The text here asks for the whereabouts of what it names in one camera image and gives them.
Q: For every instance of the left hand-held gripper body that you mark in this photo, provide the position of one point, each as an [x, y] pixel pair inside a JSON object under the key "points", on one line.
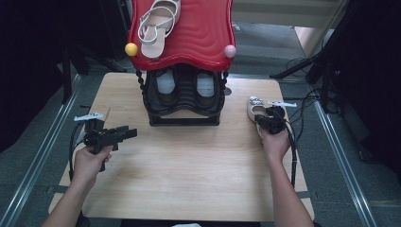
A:
{"points": [[97, 137]]}

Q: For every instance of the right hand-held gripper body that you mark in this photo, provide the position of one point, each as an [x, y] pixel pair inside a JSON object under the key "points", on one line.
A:
{"points": [[275, 121]]}

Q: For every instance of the white rhinestone heeled shoe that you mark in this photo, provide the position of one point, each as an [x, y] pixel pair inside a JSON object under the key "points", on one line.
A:
{"points": [[253, 110], [159, 23]]}

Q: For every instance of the black leather shoe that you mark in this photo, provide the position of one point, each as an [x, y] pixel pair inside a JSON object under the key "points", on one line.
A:
{"points": [[165, 85], [205, 85]]}

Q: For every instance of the red and black shoe rack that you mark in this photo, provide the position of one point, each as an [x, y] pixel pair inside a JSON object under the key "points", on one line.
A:
{"points": [[201, 31]]}

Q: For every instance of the person's right hand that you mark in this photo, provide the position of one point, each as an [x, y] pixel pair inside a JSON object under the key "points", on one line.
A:
{"points": [[277, 146]]}

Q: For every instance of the person's left hand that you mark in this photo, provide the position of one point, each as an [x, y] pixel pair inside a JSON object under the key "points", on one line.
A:
{"points": [[88, 167]]}

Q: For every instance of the small grey disc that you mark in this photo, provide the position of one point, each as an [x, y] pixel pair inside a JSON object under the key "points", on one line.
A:
{"points": [[228, 91]]}

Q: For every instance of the black metal stand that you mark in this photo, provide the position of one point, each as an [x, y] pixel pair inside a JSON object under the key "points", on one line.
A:
{"points": [[66, 85]]}

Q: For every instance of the black tripod stand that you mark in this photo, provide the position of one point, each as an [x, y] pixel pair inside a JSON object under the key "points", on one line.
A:
{"points": [[327, 88]]}

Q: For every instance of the black stool seat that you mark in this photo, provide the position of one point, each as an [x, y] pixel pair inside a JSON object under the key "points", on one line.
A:
{"points": [[82, 222]]}

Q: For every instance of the beige board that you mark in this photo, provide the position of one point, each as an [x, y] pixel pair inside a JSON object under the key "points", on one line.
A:
{"points": [[310, 38]]}

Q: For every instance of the black curtain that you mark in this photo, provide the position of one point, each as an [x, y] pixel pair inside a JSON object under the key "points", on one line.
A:
{"points": [[378, 78], [31, 63]]}

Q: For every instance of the person's white clothing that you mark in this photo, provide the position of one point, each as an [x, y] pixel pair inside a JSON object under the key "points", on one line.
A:
{"points": [[186, 225]]}

